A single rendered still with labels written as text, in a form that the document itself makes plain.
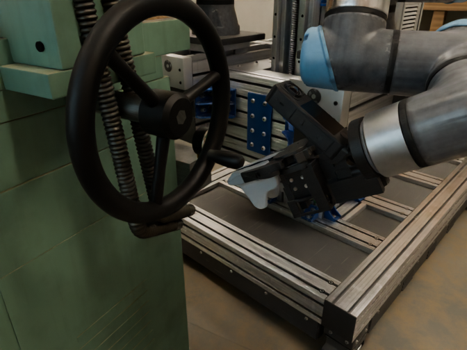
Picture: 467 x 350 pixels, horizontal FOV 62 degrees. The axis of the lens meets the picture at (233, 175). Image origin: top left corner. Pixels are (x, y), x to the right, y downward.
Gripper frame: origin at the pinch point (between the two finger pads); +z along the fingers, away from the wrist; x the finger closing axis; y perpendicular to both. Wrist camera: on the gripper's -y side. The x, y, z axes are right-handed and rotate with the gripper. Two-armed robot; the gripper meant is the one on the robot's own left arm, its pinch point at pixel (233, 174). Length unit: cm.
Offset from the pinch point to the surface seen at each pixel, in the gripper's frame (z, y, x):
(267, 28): 137, -67, 316
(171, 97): -2.4, -12.8, -7.4
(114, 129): 6.7, -12.7, -10.0
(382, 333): 17, 72, 54
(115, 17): -6.1, -21.4, -13.8
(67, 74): 4.9, -20.3, -13.9
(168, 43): 13.1, -24.8, 15.8
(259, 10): 137, -85, 316
